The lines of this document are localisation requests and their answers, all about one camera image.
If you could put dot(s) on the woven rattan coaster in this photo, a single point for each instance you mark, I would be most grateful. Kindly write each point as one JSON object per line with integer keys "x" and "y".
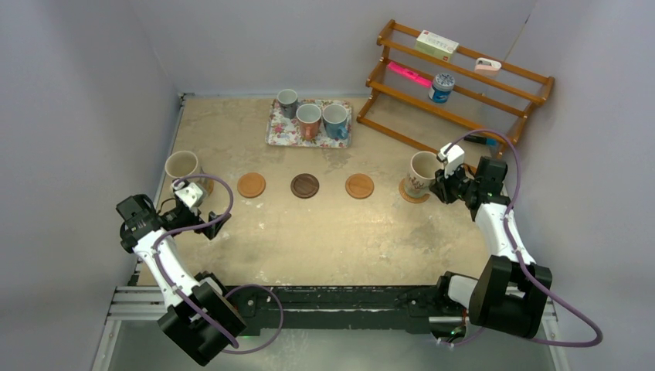
{"x": 412, "y": 198}
{"x": 207, "y": 184}

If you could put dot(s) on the tall beige mug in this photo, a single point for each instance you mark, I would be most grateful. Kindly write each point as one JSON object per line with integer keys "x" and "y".
{"x": 421, "y": 174}

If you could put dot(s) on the white green box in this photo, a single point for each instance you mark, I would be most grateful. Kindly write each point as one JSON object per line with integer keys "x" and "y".
{"x": 436, "y": 46}

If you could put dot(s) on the light wooden coaster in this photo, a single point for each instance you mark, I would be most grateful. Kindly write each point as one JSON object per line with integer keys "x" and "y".
{"x": 251, "y": 185}

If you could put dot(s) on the pink mug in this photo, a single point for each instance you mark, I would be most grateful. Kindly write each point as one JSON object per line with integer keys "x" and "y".
{"x": 309, "y": 119}

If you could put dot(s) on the blue mug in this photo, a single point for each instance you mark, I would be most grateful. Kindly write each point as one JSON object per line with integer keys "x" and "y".
{"x": 335, "y": 118}

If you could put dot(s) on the blue white jar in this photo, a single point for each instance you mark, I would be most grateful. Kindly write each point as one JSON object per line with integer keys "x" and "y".
{"x": 441, "y": 88}

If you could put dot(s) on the wooden rack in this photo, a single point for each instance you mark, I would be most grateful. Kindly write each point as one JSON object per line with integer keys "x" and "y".
{"x": 445, "y": 111}

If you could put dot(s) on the small grey mug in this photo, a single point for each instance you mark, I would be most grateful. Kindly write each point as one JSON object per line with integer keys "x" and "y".
{"x": 288, "y": 102}

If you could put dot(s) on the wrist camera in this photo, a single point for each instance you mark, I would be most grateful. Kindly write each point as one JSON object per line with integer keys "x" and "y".
{"x": 452, "y": 157}
{"x": 189, "y": 193}

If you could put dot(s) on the black blue marker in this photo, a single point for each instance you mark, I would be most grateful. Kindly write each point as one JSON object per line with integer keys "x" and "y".
{"x": 481, "y": 140}

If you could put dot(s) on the pink white tape dispenser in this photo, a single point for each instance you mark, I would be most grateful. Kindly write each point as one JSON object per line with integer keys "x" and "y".
{"x": 487, "y": 67}

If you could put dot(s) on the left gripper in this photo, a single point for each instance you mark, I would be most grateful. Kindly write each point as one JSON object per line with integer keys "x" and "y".
{"x": 195, "y": 219}

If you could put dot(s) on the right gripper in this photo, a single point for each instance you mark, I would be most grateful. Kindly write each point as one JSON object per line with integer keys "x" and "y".
{"x": 441, "y": 185}

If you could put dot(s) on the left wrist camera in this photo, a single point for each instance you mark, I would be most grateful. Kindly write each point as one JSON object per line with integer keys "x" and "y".
{"x": 189, "y": 193}

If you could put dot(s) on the black aluminium base frame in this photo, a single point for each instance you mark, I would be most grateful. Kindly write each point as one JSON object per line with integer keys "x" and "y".
{"x": 414, "y": 309}

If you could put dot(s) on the pink highlighter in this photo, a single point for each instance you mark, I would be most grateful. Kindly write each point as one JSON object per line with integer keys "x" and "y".
{"x": 409, "y": 74}

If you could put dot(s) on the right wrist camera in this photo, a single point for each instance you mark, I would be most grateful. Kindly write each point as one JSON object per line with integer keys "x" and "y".
{"x": 452, "y": 157}

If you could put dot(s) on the beige mug with pattern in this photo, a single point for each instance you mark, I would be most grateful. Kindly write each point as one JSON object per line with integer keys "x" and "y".
{"x": 183, "y": 163}

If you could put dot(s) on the orange coaster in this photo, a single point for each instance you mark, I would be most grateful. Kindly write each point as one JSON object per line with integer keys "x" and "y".
{"x": 359, "y": 186}

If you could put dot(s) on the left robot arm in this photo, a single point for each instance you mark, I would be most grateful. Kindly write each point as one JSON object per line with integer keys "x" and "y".
{"x": 198, "y": 318}

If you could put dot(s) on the dark wooden coaster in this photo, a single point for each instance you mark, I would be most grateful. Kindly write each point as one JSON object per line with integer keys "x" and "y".
{"x": 304, "y": 185}

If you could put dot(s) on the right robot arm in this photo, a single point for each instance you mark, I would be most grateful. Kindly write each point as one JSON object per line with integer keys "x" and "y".
{"x": 502, "y": 298}

